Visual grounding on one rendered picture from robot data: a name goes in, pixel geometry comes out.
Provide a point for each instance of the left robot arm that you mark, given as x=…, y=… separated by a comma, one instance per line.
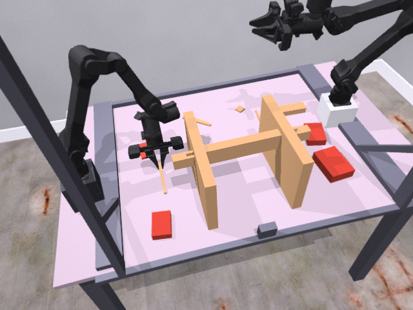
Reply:
x=86, y=65

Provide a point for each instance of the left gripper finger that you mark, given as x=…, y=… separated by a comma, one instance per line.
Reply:
x=163, y=156
x=153, y=159

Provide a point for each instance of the tan wooden rail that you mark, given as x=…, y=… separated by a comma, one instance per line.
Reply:
x=238, y=147

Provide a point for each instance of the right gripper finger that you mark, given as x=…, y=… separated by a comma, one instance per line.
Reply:
x=268, y=32
x=264, y=20

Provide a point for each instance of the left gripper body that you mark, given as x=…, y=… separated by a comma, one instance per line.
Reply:
x=154, y=141

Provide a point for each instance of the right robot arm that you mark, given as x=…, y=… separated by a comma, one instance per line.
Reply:
x=342, y=18

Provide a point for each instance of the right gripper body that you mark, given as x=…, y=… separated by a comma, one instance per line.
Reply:
x=298, y=27

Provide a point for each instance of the tan wooden end board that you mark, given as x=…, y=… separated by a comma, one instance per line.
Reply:
x=291, y=164
x=202, y=171

